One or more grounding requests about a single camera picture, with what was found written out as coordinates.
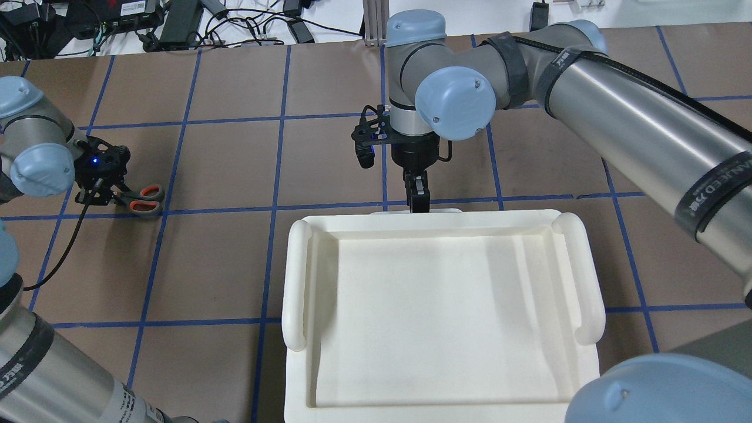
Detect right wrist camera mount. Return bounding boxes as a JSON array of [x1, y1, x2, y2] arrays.
[[350, 104, 392, 169]]

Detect white plastic tray box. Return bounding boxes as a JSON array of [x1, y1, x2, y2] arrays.
[[281, 209, 605, 422]]

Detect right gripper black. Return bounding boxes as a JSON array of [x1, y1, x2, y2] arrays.
[[391, 132, 440, 213]]

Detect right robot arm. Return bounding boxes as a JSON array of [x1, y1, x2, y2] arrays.
[[482, 22, 750, 370]]

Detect aluminium frame post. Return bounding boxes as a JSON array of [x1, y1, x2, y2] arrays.
[[362, 0, 390, 46]]

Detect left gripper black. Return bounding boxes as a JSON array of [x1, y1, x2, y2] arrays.
[[73, 137, 133, 208]]

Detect black power adapter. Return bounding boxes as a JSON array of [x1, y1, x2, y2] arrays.
[[159, 0, 203, 51]]

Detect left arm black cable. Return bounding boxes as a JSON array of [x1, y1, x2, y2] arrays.
[[22, 188, 98, 291]]

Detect grey orange scissors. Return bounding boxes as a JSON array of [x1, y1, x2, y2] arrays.
[[115, 184, 166, 217]]

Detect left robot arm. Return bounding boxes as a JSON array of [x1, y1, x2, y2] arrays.
[[2, 76, 195, 422]]

